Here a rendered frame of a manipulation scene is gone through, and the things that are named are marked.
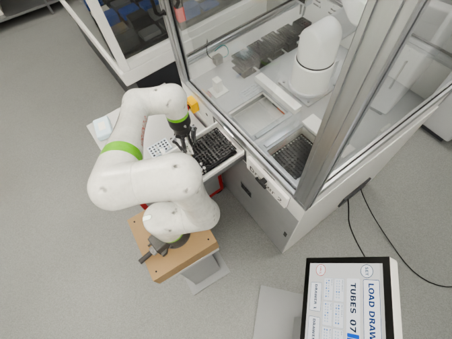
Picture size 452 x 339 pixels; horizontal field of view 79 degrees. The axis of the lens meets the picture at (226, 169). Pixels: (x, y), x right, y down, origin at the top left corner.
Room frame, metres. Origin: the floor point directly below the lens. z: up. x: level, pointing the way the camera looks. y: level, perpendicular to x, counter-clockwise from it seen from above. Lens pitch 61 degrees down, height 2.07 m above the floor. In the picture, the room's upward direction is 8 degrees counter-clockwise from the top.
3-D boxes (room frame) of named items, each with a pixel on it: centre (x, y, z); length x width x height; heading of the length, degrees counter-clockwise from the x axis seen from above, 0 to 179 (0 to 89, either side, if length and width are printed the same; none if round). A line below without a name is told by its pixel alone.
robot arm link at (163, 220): (0.38, 0.26, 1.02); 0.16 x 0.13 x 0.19; 91
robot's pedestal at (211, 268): (0.38, 0.27, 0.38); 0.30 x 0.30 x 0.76; 23
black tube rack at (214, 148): (0.78, 0.07, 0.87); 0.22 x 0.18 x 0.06; 119
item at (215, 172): (0.78, 0.06, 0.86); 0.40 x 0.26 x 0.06; 119
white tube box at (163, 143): (0.90, 0.36, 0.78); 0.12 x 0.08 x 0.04; 117
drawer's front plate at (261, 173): (0.56, -0.19, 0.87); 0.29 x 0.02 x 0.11; 29
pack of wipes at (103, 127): (1.12, 0.71, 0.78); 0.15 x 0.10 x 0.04; 17
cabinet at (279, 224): (1.03, -0.48, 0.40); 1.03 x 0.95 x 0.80; 29
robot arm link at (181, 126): (0.74, 0.16, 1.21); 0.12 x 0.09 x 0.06; 29
